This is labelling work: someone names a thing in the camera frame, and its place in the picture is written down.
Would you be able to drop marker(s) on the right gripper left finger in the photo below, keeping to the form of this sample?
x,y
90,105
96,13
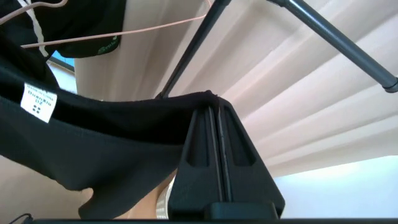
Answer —
x,y
192,186

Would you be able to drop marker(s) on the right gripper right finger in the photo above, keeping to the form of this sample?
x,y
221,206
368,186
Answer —
x,y
252,186

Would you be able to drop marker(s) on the pink clothes hanger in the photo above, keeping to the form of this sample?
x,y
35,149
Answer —
x,y
140,30

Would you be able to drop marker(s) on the window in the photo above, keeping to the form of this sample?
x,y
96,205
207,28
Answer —
x,y
63,58

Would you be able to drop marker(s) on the black shorts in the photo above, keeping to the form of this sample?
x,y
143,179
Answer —
x,y
87,18

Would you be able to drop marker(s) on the beige curtain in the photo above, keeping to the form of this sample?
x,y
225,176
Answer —
x,y
295,93

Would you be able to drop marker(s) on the black garment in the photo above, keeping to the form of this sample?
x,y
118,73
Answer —
x,y
109,140

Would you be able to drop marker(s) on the black clothes rack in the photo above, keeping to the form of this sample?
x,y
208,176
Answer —
x,y
342,43

